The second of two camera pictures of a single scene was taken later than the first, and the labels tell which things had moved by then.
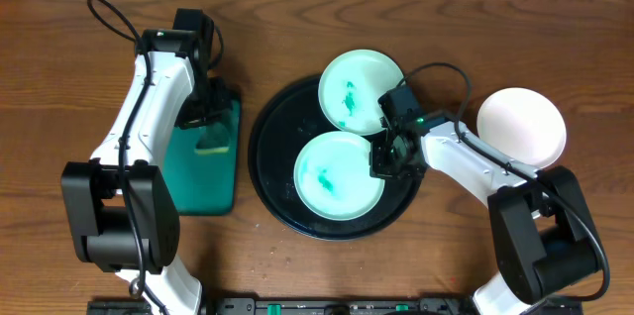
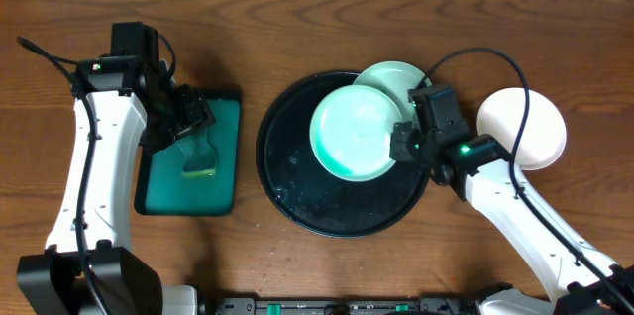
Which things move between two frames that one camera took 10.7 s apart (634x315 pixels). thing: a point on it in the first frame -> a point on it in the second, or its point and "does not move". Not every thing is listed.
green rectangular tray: [204, 184] does not move
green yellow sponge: [215, 140] -> [200, 156]
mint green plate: [333, 178] -> [351, 131]
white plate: [522, 125] does not move
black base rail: [303, 306] does not move
